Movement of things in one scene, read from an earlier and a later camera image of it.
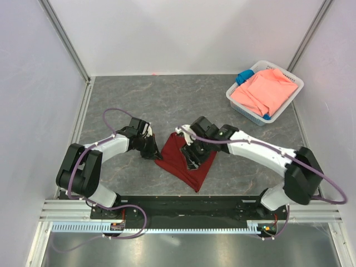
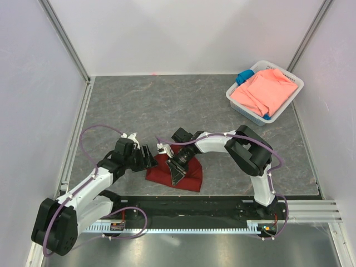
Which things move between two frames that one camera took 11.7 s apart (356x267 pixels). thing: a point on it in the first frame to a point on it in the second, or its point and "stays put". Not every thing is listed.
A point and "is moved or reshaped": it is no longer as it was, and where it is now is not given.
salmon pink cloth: x=266 y=90 stays put
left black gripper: x=153 y=152 to x=144 y=161
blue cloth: x=241 y=77 stays put
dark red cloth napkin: x=172 y=159 is moved or reshaped
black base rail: x=189 y=208 stays put
